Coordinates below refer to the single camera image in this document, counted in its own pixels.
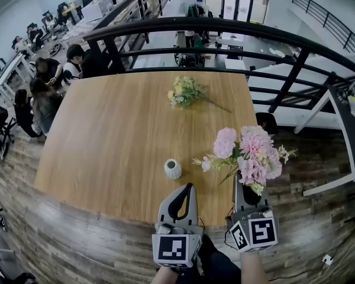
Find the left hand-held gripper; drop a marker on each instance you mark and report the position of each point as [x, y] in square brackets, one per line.
[171, 247]

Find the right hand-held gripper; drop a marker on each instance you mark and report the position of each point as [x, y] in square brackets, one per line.
[263, 231]

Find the white ribbed vase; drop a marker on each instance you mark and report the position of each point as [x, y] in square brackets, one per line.
[173, 171]

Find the pink flowers bunch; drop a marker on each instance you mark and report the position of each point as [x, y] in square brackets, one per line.
[254, 142]

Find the yellow flowers bunch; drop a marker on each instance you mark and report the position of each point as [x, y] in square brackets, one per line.
[186, 92]

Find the person's right forearm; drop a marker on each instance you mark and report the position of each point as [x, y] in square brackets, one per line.
[254, 269]

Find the person's left forearm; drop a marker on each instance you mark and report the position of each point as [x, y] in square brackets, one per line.
[162, 277]

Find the person's black trousers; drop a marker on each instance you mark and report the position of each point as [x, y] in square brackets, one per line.
[216, 265]

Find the white power plug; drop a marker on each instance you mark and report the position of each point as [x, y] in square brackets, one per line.
[327, 259]

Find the wooden table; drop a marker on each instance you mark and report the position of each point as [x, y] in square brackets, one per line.
[121, 129]

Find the metal desk stand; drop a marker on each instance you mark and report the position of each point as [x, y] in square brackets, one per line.
[347, 92]

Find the white long table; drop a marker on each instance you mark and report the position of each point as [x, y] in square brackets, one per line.
[254, 43]

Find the black metal railing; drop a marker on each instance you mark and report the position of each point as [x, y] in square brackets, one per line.
[328, 13]
[115, 55]

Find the white oval device black face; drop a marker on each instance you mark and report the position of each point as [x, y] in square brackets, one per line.
[69, 69]

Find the black-framed glass door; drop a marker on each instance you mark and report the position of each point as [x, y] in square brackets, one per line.
[242, 7]

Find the dark round tray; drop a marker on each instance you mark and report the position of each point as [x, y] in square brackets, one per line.
[54, 49]

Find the checkered cloth counter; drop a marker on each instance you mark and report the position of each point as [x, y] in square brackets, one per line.
[83, 28]

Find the white plastic jug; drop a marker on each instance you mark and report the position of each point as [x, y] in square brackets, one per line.
[69, 27]

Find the white microwave oven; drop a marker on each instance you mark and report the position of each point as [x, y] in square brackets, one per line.
[96, 9]

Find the white desk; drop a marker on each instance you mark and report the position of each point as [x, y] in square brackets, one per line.
[9, 69]

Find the yellow table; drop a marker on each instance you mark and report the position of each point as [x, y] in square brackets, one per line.
[68, 9]

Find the white black backpack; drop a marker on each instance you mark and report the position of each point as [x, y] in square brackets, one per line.
[0, 64]

